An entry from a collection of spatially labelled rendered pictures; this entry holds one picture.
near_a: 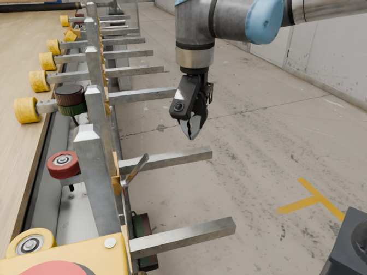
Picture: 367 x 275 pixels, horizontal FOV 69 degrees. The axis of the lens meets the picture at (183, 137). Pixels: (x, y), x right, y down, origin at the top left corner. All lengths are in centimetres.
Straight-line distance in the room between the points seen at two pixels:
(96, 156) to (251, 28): 36
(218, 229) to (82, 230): 48
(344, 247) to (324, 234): 84
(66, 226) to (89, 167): 61
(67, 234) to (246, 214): 115
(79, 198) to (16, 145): 30
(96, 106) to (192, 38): 25
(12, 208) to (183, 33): 52
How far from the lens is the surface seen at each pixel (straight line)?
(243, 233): 171
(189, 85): 64
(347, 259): 100
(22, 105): 96
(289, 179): 213
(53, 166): 76
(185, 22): 61
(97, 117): 63
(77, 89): 62
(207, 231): 64
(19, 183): 75
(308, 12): 67
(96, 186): 42
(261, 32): 55
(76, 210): 103
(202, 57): 63
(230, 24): 57
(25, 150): 86
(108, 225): 48
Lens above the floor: 135
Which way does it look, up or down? 34 degrees down
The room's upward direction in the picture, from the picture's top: straight up
